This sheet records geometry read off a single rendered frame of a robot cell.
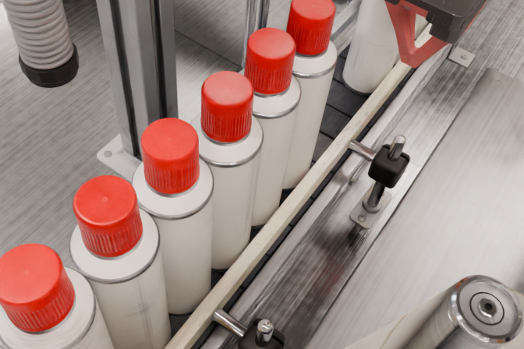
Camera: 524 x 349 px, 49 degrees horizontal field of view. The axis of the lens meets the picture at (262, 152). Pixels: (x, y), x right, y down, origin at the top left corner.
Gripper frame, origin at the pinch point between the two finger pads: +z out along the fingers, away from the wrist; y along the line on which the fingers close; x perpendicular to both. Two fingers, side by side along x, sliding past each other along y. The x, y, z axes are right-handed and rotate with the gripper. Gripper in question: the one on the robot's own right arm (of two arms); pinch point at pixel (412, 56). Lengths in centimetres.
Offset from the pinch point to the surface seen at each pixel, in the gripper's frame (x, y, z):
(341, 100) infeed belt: 6.4, 4.4, 13.8
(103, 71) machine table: 33.5, -5.3, 18.8
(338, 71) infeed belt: 9.0, 8.1, 13.9
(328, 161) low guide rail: 2.4, -6.4, 10.2
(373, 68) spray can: 4.6, 6.6, 9.4
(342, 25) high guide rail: 9.0, 6.3, 5.8
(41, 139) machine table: 31.4, -17.2, 18.7
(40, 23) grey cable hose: 15.1, -23.7, -11.0
